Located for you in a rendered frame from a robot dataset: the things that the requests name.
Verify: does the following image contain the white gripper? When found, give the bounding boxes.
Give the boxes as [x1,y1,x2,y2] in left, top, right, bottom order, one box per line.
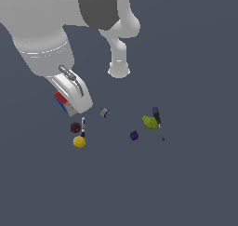
[46,64,94,114]

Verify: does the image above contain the small purple object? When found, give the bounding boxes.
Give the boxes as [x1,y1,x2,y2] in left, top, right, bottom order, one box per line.
[129,129,139,141]

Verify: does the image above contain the red blue grey box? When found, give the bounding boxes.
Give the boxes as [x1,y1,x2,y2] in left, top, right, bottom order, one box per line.
[53,91,79,118]

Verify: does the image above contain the small grey cube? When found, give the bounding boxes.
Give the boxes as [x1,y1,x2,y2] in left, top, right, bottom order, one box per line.
[99,107,111,119]

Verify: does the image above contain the black white marker pen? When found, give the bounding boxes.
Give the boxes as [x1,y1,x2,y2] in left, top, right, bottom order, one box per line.
[80,116,86,139]

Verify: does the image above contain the dark red ball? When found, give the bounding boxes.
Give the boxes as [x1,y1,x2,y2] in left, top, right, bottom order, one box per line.
[70,121,82,134]

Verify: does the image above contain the yellow ball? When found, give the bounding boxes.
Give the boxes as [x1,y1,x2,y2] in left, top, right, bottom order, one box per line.
[72,135,87,149]

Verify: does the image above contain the black handled screwdriver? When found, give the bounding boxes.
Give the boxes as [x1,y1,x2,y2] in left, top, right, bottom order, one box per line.
[152,106,165,141]

